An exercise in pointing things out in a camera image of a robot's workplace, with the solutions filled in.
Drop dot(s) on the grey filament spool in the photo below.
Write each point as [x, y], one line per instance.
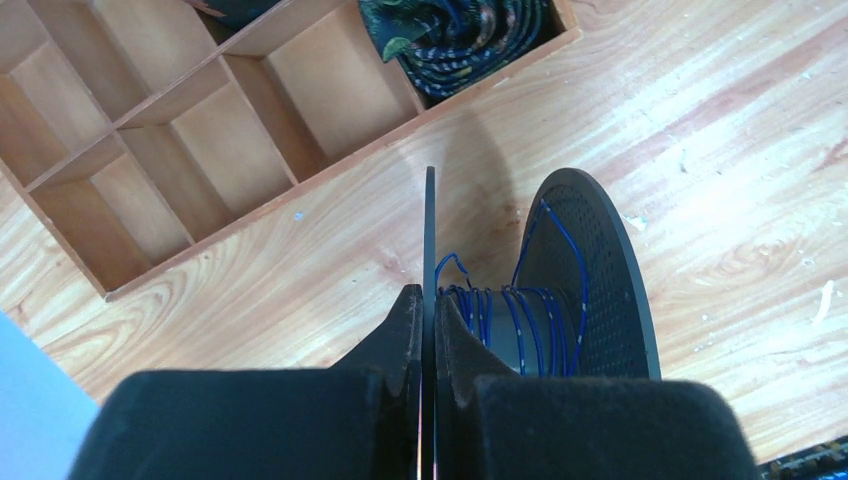
[574, 306]

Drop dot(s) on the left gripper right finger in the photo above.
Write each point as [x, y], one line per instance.
[495, 424]

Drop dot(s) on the rolled patterned tie bottom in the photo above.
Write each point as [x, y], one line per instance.
[444, 47]

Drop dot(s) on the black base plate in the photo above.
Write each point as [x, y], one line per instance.
[823, 461]

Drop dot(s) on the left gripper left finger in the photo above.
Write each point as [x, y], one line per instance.
[356, 419]

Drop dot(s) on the rolled dark tie middle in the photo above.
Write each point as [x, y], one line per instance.
[234, 14]

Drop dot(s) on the wooden compartment tray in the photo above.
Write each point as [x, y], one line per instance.
[140, 132]

